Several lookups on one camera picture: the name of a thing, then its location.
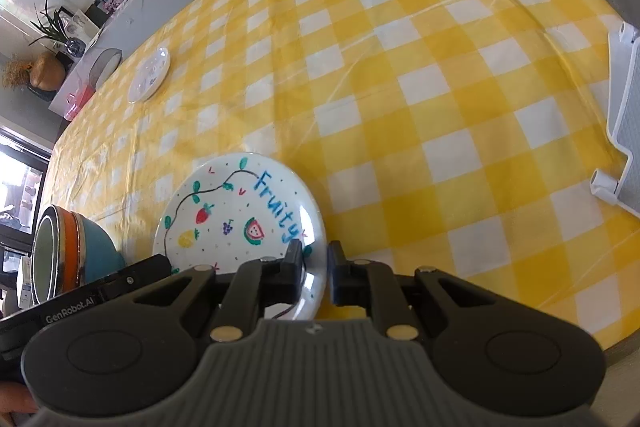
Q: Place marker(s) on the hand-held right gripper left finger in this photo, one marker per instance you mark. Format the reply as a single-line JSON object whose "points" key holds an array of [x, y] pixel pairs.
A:
{"points": [[295, 257]]}

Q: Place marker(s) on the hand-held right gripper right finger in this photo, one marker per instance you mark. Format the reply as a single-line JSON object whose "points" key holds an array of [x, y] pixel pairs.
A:
{"points": [[337, 267]]}

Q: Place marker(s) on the orange steel bowl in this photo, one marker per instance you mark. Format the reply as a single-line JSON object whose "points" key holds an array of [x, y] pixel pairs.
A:
{"points": [[71, 252]]}

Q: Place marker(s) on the cream steel bowl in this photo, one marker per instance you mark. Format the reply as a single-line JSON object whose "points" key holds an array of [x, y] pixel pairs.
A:
{"points": [[46, 252]]}

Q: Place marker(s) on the teal steel bowl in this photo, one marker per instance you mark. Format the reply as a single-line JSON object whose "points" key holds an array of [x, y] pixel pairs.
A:
{"points": [[100, 247]]}

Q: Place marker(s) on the large fruit print plate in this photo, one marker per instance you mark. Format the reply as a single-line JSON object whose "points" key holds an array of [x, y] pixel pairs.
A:
{"points": [[235, 217]]}

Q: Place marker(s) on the person's left hand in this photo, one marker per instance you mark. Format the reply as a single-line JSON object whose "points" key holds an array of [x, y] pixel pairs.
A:
{"points": [[17, 399]]}

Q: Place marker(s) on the glass door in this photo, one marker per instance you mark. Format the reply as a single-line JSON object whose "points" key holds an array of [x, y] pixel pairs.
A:
{"points": [[20, 207]]}

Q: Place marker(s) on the pink storage box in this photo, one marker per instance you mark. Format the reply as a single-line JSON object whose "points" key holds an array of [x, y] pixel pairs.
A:
{"points": [[79, 102]]}

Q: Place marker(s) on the yellow checked tablecloth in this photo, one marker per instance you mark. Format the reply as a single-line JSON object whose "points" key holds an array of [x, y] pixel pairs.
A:
{"points": [[400, 57]]}

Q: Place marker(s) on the woven basket vase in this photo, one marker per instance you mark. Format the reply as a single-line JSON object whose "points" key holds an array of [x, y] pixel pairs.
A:
{"points": [[45, 72]]}

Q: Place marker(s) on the small white printed plate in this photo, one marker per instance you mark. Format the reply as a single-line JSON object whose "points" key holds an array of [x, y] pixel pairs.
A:
{"points": [[149, 74]]}

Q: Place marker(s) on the round grey cushion stool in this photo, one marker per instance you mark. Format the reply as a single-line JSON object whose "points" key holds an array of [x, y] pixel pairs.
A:
{"points": [[105, 66]]}

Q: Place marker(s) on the glass vase with plant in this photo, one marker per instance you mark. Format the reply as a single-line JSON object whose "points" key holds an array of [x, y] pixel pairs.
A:
{"points": [[72, 42]]}

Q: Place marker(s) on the white paper bag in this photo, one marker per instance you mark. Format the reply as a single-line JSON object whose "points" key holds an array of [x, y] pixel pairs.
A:
{"points": [[77, 23]]}

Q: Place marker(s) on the small pink shelf box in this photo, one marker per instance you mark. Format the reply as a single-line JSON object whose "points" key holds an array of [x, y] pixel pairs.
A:
{"points": [[112, 3]]}

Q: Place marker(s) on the white dish rack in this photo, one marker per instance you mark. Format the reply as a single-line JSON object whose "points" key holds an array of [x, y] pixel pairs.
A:
{"points": [[625, 117]]}

